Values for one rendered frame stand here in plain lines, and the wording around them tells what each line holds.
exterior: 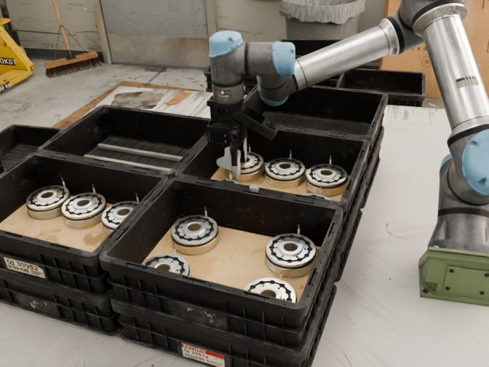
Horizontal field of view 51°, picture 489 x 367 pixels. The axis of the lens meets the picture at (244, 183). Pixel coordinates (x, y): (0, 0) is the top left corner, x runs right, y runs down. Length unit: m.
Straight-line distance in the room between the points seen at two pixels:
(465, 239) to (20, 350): 0.95
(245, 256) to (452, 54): 0.60
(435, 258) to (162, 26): 3.67
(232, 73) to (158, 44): 3.41
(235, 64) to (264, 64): 0.06
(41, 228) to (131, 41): 3.52
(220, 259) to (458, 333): 0.51
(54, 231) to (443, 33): 0.97
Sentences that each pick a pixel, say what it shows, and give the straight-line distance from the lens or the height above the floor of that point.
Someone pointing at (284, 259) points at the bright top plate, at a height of 0.86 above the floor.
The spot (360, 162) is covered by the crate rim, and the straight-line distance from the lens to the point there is 1.22.
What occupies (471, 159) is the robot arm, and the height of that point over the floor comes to 1.03.
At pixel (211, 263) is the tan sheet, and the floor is 0.83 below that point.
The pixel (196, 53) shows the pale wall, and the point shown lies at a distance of 4.47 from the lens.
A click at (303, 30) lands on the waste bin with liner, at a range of 3.57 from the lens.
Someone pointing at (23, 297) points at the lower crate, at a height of 0.75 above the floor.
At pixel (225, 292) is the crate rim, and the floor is 0.93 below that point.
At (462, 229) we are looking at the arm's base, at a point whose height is 0.86.
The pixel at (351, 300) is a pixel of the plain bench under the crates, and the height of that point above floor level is 0.70.
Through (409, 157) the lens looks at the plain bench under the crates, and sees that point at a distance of 1.73.
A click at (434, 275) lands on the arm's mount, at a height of 0.76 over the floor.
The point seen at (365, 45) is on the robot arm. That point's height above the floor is 1.14.
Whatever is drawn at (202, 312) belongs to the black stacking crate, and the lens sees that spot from 0.96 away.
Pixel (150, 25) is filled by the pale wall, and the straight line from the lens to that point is 4.56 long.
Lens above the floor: 1.55
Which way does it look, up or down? 33 degrees down
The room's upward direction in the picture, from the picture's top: 3 degrees counter-clockwise
